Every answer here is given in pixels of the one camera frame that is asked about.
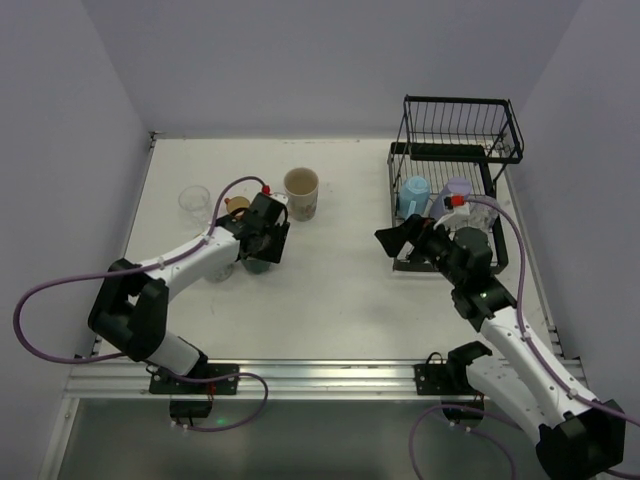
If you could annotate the clear faceted glass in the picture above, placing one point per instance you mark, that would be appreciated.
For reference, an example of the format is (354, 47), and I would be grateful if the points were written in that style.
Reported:
(483, 213)

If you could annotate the black wire dish rack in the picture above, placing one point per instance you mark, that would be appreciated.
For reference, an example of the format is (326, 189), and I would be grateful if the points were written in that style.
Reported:
(444, 137)

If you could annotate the orange ceramic mug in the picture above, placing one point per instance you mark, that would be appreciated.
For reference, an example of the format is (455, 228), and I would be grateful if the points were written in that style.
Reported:
(235, 206)

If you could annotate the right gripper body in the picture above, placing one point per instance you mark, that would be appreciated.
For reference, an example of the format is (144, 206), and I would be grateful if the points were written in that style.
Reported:
(415, 240)

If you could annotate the clear plastic tumbler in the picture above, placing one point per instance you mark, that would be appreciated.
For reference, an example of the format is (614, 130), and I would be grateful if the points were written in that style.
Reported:
(195, 208)

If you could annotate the white floral mug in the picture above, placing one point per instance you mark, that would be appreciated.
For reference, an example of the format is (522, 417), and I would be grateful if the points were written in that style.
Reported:
(221, 274)

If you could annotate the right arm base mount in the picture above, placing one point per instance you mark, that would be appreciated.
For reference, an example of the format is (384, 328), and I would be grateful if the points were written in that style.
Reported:
(446, 376)

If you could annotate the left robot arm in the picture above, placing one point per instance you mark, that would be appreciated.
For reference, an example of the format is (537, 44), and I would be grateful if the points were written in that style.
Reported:
(131, 309)

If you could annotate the dark teal cup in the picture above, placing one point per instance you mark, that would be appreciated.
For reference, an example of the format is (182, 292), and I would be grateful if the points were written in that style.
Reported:
(255, 266)

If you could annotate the beige seahorse mug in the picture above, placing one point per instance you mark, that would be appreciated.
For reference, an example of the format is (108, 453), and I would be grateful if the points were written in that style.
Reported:
(301, 188)

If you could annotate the light blue faceted mug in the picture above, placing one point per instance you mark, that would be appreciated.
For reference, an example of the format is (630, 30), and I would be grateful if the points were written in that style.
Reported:
(413, 197)

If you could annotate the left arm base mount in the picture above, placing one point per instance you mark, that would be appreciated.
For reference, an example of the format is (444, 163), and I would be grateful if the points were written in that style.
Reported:
(191, 403)

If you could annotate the lavender plastic cup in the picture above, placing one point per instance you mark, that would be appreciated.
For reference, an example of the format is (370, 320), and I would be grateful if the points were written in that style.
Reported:
(456, 186)

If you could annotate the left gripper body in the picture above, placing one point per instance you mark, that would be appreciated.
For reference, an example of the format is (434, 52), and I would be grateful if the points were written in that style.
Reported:
(273, 245)

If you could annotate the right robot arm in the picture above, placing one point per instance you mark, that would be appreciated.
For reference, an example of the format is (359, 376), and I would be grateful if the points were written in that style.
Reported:
(575, 435)

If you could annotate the aluminium mounting rail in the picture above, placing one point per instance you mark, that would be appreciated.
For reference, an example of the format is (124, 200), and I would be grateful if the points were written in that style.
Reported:
(330, 380)

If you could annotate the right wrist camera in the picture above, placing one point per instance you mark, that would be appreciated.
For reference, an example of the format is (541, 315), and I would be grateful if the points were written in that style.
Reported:
(456, 210)

